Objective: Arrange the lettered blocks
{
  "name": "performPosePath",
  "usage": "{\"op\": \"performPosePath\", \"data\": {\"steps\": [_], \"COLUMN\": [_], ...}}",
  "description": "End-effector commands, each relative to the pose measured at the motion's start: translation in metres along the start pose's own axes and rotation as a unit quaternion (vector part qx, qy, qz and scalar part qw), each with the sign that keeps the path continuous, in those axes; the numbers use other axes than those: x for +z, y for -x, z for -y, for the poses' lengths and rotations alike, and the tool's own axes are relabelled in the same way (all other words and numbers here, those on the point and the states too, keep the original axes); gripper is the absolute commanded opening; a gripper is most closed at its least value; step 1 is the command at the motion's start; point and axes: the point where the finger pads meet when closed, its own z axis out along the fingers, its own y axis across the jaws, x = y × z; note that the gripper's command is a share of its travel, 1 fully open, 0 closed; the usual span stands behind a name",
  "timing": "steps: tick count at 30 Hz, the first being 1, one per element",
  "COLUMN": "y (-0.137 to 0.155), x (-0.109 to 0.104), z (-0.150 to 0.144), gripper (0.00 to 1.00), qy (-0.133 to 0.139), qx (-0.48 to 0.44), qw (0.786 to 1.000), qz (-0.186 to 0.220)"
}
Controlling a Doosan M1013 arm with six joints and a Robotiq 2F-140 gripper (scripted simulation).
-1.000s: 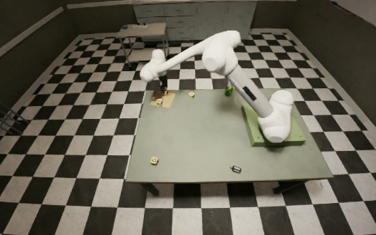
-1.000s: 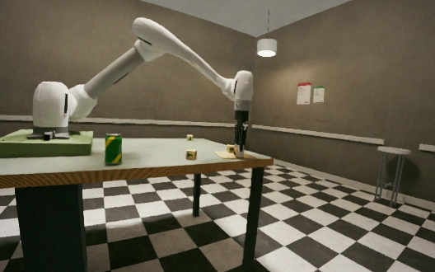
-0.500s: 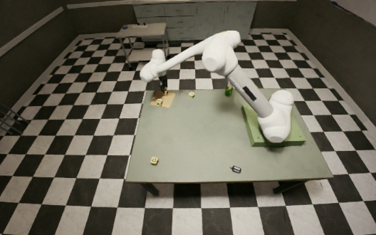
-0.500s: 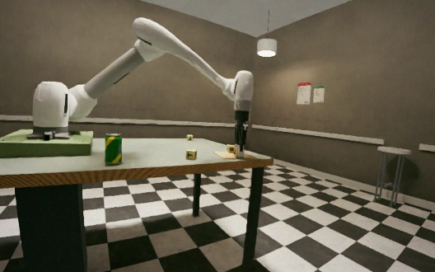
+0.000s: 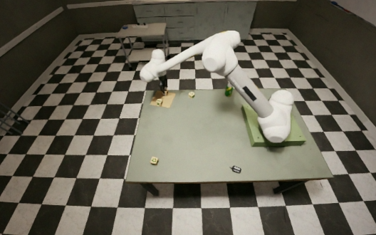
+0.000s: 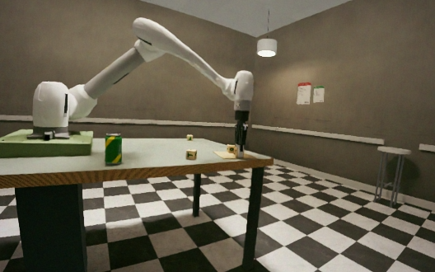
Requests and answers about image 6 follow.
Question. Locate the green and yellow drink can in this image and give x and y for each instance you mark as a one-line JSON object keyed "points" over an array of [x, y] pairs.
{"points": [[113, 149]]}

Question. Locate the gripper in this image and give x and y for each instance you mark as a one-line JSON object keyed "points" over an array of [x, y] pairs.
{"points": [[241, 129]]}

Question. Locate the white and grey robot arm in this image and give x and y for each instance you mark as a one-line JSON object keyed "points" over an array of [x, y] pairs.
{"points": [[53, 106]]}

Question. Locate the tan flat mat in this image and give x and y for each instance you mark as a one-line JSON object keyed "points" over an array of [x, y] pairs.
{"points": [[226, 155]]}

